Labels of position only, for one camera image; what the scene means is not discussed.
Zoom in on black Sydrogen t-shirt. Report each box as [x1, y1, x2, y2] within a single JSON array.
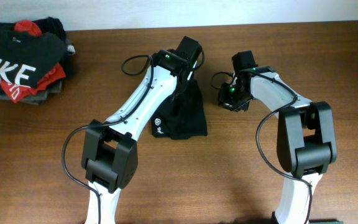
[[150, 80, 208, 140]]

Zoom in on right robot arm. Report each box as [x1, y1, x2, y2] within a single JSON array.
[[218, 50, 337, 223]]

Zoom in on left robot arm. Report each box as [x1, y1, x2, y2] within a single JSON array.
[[81, 36, 204, 223]]

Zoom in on navy folded t-shirt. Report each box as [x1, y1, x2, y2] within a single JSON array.
[[0, 17, 75, 78]]

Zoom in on red folded t-shirt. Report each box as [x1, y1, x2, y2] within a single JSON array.
[[0, 20, 67, 103]]

